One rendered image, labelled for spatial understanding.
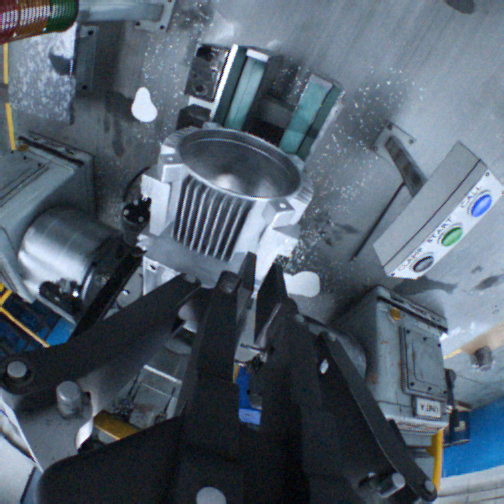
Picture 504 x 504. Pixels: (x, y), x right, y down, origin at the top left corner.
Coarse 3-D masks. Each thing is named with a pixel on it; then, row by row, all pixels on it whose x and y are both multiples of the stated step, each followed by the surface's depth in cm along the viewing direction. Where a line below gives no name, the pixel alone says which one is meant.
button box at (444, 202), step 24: (456, 144) 19; (456, 168) 19; (480, 168) 17; (432, 192) 22; (456, 192) 20; (480, 192) 18; (408, 216) 26; (432, 216) 22; (456, 216) 21; (480, 216) 21; (384, 240) 29; (408, 240) 25; (432, 240) 23; (384, 264) 29; (408, 264) 26; (432, 264) 28
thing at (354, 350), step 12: (300, 312) 59; (312, 324) 54; (324, 324) 57; (336, 336) 53; (348, 336) 56; (348, 348) 52; (360, 348) 55; (252, 360) 60; (264, 360) 52; (360, 360) 52; (252, 372) 59; (264, 372) 54; (360, 372) 50; (252, 384) 58; (252, 396) 55
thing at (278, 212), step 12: (168, 156) 25; (168, 168) 24; (180, 168) 25; (300, 168) 35; (168, 180) 26; (276, 204) 25; (288, 204) 26; (264, 216) 26; (276, 216) 25; (288, 216) 26
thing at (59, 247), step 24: (48, 216) 46; (72, 216) 49; (24, 240) 43; (48, 240) 43; (72, 240) 45; (96, 240) 47; (120, 240) 55; (24, 264) 42; (48, 264) 42; (72, 264) 43; (96, 264) 46; (48, 288) 43; (72, 288) 43; (96, 288) 51; (72, 312) 44
